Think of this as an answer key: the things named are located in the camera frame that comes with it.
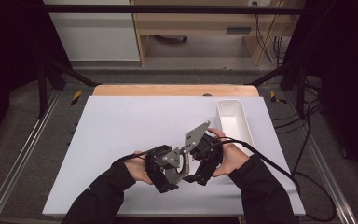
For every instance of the white oblong plastic bin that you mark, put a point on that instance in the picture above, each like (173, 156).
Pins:
(233, 121)

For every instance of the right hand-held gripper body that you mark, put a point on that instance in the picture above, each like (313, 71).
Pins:
(206, 151)

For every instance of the black frame strut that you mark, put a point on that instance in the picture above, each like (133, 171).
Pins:
(43, 93)
(300, 90)

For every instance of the grey desk label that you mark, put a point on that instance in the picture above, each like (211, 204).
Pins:
(238, 30)

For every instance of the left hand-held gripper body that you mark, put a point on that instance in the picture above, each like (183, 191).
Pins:
(155, 168)

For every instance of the white cabinet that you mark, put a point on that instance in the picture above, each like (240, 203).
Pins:
(96, 34)

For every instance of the white table mat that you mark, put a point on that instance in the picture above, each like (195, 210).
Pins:
(112, 130)

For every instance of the dark curtain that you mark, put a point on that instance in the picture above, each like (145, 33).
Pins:
(9, 56)
(345, 77)

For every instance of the black horizontal frame bar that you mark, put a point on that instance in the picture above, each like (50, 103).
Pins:
(167, 9)

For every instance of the aluminium rail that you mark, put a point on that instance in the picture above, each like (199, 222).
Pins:
(15, 168)
(332, 186)

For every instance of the dark card with hole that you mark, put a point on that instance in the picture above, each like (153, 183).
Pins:
(185, 170)

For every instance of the light wooden desk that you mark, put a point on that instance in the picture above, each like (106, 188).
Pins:
(195, 25)

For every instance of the person's left hand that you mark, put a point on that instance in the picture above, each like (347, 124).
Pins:
(140, 168)

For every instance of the person's right hand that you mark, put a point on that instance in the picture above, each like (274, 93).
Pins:
(233, 158)

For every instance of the wooden table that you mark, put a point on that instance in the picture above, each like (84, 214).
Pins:
(167, 90)

